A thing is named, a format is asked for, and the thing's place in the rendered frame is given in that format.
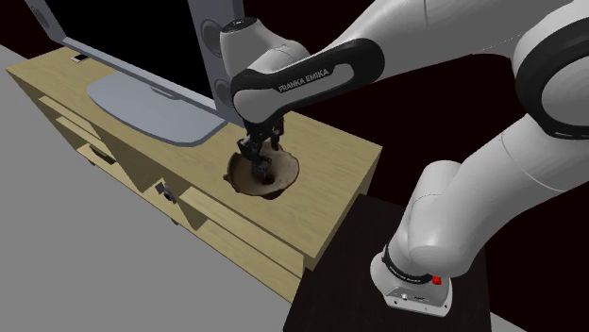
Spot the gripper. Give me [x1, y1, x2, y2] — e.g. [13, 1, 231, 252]
[236, 115, 286, 179]

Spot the brown bowl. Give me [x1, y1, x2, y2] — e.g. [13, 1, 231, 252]
[223, 147, 301, 201]

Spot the light wooden television stand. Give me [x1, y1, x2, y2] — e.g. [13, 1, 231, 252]
[5, 45, 383, 305]

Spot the grey flat screen television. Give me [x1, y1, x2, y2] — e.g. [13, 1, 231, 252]
[23, 0, 250, 148]

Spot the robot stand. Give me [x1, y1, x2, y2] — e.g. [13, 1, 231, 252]
[282, 193, 494, 332]

